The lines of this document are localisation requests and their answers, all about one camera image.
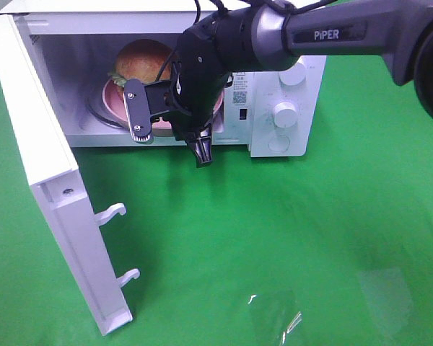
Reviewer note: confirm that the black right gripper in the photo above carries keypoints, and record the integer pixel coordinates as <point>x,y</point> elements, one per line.
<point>200,81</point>

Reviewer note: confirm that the round door release button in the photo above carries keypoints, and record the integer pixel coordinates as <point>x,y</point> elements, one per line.
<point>279,144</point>

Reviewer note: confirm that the pink round plate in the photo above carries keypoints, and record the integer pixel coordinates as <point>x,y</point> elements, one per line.
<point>113,101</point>

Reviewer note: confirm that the burger with brown bun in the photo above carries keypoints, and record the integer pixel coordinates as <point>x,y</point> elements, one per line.
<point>141,59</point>

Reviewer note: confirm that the white microwave door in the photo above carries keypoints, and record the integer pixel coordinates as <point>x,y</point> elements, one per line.
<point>56,183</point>

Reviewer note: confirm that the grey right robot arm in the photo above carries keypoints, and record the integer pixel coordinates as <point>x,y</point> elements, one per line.
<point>272,35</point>

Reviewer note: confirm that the white microwave oven body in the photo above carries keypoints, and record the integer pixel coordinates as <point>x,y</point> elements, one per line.
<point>55,60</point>

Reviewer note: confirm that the lower white timer knob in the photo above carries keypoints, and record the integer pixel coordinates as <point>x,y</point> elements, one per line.
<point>285,115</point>

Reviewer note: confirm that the upper white microwave knob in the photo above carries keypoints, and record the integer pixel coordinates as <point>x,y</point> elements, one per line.
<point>294,75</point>

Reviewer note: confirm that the glass microwave turntable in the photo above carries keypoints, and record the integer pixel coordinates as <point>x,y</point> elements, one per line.
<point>97,106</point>

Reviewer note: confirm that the clear tape patch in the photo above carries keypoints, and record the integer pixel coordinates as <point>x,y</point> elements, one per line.
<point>276,318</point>
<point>388,298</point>

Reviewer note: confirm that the clear tape patch right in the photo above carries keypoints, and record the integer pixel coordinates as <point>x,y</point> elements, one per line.
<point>388,298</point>

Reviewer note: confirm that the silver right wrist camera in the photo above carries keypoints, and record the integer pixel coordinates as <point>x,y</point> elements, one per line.
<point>144,104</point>

